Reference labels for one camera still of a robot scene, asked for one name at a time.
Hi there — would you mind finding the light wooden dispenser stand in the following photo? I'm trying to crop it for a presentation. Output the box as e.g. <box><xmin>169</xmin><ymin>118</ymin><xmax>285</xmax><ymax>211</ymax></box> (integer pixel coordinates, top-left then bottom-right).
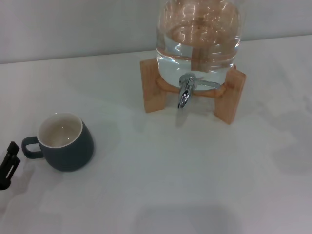
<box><xmin>139</xmin><ymin>58</ymin><xmax>246</xmax><ymax>125</ymax></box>

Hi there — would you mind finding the clear glass water dispenser jar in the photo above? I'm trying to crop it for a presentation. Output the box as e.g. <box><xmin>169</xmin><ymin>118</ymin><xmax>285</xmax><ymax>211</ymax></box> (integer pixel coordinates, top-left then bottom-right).
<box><xmin>155</xmin><ymin>0</ymin><xmax>243</xmax><ymax>91</ymax></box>

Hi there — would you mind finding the dark ceramic mug white inside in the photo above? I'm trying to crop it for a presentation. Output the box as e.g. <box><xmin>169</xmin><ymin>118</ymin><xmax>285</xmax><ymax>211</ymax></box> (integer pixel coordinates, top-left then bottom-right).
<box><xmin>21</xmin><ymin>112</ymin><xmax>95</xmax><ymax>172</ymax></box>

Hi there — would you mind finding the chrome faucet tap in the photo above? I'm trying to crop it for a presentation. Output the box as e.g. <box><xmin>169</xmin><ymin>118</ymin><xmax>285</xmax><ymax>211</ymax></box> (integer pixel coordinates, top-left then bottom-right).
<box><xmin>177</xmin><ymin>72</ymin><xmax>221</xmax><ymax>110</ymax></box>

